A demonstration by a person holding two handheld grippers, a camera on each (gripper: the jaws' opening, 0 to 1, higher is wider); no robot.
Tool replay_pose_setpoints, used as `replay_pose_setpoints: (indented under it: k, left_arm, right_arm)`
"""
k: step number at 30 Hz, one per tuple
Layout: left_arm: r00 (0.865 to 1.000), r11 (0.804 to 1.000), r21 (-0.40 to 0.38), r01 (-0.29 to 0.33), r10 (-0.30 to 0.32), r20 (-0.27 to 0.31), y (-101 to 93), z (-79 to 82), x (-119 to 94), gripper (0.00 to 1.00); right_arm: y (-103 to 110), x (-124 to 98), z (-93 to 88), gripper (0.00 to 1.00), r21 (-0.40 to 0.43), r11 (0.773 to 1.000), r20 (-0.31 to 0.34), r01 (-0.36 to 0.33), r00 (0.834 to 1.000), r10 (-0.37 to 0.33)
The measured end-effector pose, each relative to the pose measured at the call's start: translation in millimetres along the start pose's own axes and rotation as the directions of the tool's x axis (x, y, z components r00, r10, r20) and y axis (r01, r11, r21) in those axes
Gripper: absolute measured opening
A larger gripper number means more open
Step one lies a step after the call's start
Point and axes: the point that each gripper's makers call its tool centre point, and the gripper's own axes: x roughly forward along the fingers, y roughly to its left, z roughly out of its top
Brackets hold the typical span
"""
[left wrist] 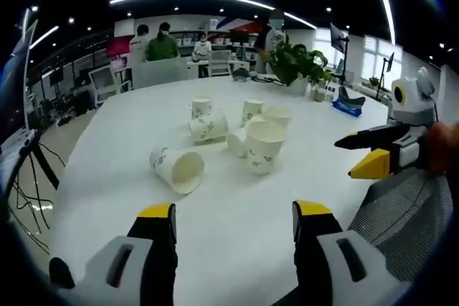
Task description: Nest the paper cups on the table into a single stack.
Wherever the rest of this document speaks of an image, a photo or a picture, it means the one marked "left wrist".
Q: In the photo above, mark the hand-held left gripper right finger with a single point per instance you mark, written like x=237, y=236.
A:
x=358, y=273

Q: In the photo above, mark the cluster of white paper cups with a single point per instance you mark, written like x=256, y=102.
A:
x=263, y=141

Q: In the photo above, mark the white desk partition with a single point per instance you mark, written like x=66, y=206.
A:
x=157, y=73

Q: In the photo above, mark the green potted plant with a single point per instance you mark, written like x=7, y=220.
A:
x=297, y=64

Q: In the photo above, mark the small black monitor on stand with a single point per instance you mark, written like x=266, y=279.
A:
x=389, y=62

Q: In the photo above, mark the white office chair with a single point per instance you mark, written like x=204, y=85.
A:
x=104, y=85

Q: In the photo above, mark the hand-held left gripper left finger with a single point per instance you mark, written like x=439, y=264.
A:
x=107, y=270

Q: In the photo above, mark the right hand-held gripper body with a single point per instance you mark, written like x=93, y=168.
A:
x=412, y=109

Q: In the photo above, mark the person's right hand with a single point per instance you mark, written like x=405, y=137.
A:
x=443, y=148

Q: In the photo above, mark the white table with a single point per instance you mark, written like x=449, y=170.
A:
x=236, y=220

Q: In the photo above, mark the grey mesh office chair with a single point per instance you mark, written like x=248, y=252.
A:
x=405, y=213

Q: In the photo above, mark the blue tissue pack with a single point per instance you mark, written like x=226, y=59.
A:
x=347, y=107

